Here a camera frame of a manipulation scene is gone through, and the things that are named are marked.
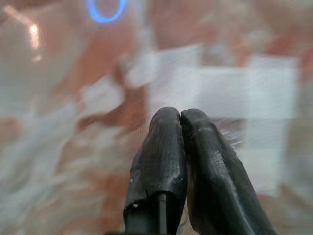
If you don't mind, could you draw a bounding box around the blue glowing ring light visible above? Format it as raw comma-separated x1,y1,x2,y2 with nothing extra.
86,0,127,24

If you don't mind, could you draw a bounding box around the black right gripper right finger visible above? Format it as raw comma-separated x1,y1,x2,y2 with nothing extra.
180,108,279,235

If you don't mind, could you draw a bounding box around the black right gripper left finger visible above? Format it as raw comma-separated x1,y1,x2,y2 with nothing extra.
123,106,188,235

